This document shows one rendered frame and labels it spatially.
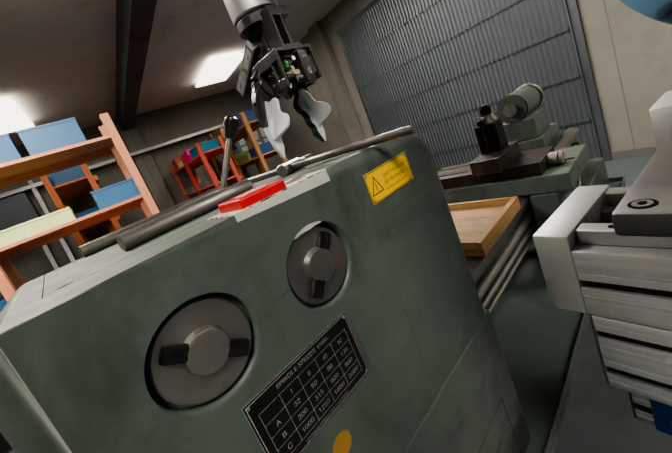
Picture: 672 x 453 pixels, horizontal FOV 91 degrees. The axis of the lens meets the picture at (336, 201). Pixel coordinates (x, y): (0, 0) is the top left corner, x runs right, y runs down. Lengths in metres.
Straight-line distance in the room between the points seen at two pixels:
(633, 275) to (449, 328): 0.31
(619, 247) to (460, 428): 0.41
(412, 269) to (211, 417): 0.32
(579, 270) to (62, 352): 0.44
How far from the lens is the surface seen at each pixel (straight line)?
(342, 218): 0.42
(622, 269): 0.40
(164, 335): 0.34
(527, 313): 1.27
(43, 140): 3.64
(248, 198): 0.35
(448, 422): 0.65
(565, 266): 0.41
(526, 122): 1.81
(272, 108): 0.54
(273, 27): 0.54
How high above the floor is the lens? 1.29
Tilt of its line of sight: 11 degrees down
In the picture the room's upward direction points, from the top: 22 degrees counter-clockwise
